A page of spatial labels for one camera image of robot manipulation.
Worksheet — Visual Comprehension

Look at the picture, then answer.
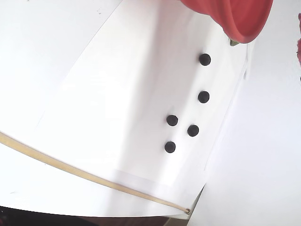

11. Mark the red collapsible silicone cup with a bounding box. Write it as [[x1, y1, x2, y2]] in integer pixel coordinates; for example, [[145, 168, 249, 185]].
[[180, 0, 275, 44]]

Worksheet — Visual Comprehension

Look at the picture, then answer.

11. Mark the dark blueberry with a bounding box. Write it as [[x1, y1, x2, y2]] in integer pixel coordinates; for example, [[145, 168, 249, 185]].
[[198, 53, 212, 66], [166, 114, 179, 127], [187, 124, 200, 137], [164, 141, 176, 154], [197, 90, 210, 104]]

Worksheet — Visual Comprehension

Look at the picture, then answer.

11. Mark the long wooden stick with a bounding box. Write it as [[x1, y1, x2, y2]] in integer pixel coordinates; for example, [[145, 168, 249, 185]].
[[0, 131, 190, 214]]

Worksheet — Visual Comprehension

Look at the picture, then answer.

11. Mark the white paper sheet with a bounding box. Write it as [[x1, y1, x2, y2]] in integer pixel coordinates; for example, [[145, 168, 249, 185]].
[[32, 0, 251, 188]]

